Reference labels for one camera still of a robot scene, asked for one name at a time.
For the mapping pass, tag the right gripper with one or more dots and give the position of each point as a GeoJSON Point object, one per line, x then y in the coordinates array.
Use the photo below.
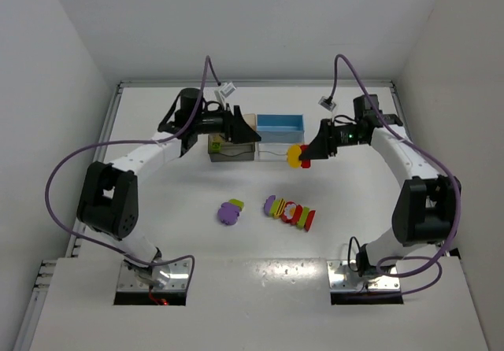
{"type": "Point", "coordinates": [331, 138]}

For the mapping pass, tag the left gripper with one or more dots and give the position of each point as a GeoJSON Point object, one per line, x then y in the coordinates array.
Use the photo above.
{"type": "Point", "coordinates": [232, 123]}

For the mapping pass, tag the red lego piece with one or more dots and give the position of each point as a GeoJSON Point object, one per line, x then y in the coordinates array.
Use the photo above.
{"type": "Point", "coordinates": [305, 163]}

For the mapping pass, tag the yellow lego piece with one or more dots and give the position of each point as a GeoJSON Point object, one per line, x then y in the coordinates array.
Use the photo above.
{"type": "Point", "coordinates": [293, 155]}

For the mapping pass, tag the green lego brick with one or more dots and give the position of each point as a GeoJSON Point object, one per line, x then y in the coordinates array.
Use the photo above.
{"type": "Point", "coordinates": [237, 203]}

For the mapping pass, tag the purple lego piece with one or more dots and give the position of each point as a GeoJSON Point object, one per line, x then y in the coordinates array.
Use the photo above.
{"type": "Point", "coordinates": [228, 213]}

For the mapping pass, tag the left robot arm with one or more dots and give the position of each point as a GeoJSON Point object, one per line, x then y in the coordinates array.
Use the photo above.
{"type": "Point", "coordinates": [109, 200]}

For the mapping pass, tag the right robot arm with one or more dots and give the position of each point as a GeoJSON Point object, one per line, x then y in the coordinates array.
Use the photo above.
{"type": "Point", "coordinates": [428, 208]}

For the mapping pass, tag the orange translucent container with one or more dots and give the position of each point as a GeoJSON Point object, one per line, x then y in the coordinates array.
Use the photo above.
{"type": "Point", "coordinates": [251, 120]}

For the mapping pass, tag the grey translucent container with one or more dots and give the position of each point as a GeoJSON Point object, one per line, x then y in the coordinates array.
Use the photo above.
{"type": "Point", "coordinates": [231, 152]}

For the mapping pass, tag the clear container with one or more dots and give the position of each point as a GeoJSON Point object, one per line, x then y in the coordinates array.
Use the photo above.
{"type": "Point", "coordinates": [272, 152]}

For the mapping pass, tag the green lego in grey container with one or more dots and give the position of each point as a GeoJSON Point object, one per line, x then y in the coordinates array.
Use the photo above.
{"type": "Point", "coordinates": [215, 147]}

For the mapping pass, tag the blue container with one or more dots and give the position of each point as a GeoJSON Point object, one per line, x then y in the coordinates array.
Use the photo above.
{"type": "Point", "coordinates": [281, 128]}

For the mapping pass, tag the multicolour lego stack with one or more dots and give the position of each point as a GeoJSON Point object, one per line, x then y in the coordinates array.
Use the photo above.
{"type": "Point", "coordinates": [289, 212]}

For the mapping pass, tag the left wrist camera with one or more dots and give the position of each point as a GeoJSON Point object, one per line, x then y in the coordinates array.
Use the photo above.
{"type": "Point", "coordinates": [222, 93]}

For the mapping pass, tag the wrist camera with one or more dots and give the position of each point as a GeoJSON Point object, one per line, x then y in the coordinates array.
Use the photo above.
{"type": "Point", "coordinates": [222, 93]}
{"type": "Point", "coordinates": [328, 103]}

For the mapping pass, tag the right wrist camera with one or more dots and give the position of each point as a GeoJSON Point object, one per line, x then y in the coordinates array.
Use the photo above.
{"type": "Point", "coordinates": [328, 103]}

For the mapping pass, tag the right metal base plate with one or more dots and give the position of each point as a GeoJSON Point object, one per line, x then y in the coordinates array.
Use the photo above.
{"type": "Point", "coordinates": [343, 280]}

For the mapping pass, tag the metal base plate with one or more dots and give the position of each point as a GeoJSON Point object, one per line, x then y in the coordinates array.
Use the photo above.
{"type": "Point", "coordinates": [170, 278]}
{"type": "Point", "coordinates": [343, 280]}

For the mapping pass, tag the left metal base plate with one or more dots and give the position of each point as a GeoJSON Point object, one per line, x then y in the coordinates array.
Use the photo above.
{"type": "Point", "coordinates": [170, 278]}

